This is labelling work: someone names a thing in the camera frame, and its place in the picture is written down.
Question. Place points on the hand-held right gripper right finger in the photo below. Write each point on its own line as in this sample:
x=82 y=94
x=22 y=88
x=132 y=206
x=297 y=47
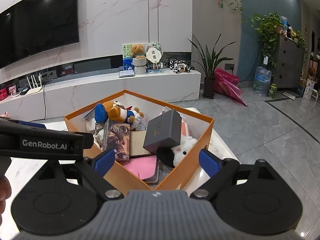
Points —
x=208 y=163

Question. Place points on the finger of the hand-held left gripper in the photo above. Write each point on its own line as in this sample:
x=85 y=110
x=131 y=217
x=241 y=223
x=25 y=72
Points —
x=31 y=125
x=85 y=143

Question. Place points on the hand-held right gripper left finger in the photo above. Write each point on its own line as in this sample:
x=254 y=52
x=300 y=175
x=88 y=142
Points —
x=105 y=162

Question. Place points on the orange cardboard box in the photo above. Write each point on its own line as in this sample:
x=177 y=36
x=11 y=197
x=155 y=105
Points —
x=195 y=150

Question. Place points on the white black plush dog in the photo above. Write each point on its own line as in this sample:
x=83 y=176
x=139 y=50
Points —
x=182 y=147

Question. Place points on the pink card wallet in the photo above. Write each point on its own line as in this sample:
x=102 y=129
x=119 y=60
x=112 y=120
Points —
x=142 y=168

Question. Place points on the dark grey box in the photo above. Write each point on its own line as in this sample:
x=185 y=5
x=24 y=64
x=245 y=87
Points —
x=162 y=130

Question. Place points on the person's left hand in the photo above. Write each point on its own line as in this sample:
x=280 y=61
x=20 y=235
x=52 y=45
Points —
x=4 y=190

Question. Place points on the black set-top device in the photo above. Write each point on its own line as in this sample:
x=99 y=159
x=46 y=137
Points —
x=24 y=91

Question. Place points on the white router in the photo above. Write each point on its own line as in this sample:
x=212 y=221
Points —
x=33 y=90

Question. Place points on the red box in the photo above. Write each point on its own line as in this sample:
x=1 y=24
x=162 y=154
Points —
x=3 y=95

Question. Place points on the white marble TV console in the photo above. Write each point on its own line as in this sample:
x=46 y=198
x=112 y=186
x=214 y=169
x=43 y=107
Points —
x=87 y=90

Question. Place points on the potted orchid plant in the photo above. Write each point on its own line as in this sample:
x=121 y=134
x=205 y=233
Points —
x=208 y=80

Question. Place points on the teddy bear on stand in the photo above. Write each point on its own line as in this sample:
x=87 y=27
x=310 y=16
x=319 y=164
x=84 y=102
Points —
x=126 y=60

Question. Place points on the green can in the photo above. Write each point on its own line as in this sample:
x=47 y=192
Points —
x=272 y=91

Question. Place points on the large water jug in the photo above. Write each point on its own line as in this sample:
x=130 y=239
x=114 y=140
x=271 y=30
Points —
x=261 y=81

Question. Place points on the black television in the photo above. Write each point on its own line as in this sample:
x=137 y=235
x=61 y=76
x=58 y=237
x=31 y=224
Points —
x=37 y=25

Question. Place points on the blue tissue box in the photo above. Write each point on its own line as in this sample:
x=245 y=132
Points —
x=155 y=70

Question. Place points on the black white checkered toy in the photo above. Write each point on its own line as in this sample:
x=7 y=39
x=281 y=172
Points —
x=178 y=65

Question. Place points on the white scale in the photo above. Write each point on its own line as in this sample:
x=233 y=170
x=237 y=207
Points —
x=291 y=95

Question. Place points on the brown teddy bear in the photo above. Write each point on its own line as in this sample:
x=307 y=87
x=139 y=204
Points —
x=137 y=50

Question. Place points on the round paper fan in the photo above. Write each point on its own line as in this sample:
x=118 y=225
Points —
x=155 y=53

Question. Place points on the grey cabinet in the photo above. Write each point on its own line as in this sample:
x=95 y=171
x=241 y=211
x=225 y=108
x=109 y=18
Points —
x=290 y=62

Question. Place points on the pothos plant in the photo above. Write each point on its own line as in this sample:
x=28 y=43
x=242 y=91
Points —
x=267 y=30

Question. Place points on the pink photo frame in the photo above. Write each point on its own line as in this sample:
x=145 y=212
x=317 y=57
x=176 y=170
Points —
x=12 y=91

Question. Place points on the wall socket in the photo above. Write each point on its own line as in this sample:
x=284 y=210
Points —
x=229 y=66

